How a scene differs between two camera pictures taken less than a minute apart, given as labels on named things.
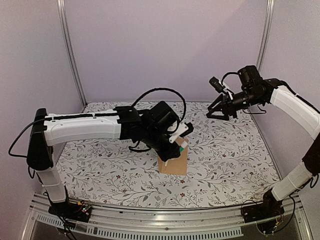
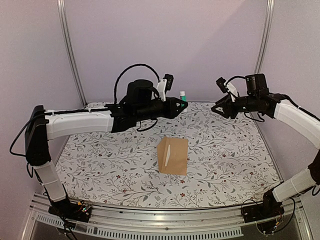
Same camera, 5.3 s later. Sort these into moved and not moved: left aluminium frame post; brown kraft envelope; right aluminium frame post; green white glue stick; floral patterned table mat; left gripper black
Moved: left gripper black; green white glue stick
Not moved: brown kraft envelope; left aluminium frame post; floral patterned table mat; right aluminium frame post
